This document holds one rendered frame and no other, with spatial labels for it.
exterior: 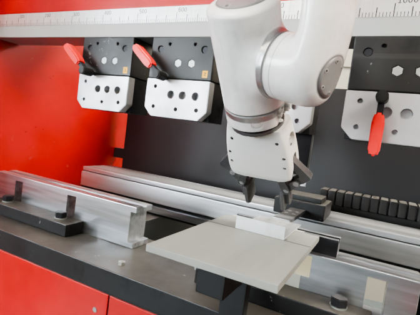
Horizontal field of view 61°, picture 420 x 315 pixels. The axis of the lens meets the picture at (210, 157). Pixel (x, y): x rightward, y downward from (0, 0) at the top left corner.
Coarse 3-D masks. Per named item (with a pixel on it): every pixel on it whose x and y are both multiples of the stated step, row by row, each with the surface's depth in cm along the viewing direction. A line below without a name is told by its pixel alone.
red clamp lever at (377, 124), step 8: (376, 96) 52; (384, 96) 52; (376, 112) 53; (376, 120) 52; (384, 120) 53; (376, 128) 52; (376, 136) 52; (368, 144) 53; (376, 144) 52; (368, 152) 53; (376, 152) 53
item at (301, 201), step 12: (300, 192) 89; (276, 204) 86; (288, 204) 85; (300, 204) 84; (312, 204) 82; (324, 204) 83; (276, 216) 72; (288, 216) 73; (300, 216) 78; (312, 216) 82; (324, 216) 82
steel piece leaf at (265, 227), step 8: (240, 216) 60; (240, 224) 60; (248, 224) 60; (256, 224) 59; (264, 224) 58; (272, 224) 58; (280, 224) 66; (256, 232) 59; (264, 232) 58; (272, 232) 58; (280, 232) 57; (288, 232) 61
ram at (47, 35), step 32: (0, 0) 98; (32, 0) 92; (64, 0) 87; (96, 0) 82; (128, 0) 78; (160, 0) 74; (192, 0) 71; (288, 0) 62; (0, 32) 98; (32, 32) 92; (64, 32) 87; (96, 32) 82; (128, 32) 78; (160, 32) 74; (192, 32) 71; (352, 32) 58; (384, 32) 56; (416, 32) 54
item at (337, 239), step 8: (248, 216) 71; (304, 232) 64; (312, 232) 65; (320, 232) 65; (320, 240) 63; (328, 240) 62; (336, 240) 61; (320, 248) 63; (328, 248) 62; (336, 248) 61; (336, 256) 62
